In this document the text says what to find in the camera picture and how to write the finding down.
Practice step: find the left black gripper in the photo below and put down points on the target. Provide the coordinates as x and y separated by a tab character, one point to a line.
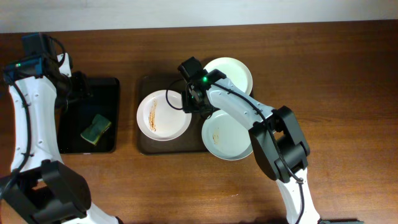
78	86

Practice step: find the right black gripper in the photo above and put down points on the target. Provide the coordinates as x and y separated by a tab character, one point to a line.
189	104

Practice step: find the white plate with sauce streak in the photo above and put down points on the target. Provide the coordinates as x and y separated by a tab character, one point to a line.
158	120

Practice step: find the green yellow sponge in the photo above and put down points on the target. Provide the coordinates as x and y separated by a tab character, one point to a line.
96	129

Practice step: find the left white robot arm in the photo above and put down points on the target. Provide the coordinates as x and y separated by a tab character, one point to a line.
40	188

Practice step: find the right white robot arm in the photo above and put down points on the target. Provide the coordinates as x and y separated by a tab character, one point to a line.
278	143

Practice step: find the black plastic tray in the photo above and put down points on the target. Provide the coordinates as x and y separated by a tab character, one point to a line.
78	116

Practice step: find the dark brown serving tray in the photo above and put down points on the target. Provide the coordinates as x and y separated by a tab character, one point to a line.
190	141

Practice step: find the white plate bottom right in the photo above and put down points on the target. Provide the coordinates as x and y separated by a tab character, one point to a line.
225	138

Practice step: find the white plate top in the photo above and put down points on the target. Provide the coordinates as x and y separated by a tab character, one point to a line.
235	70

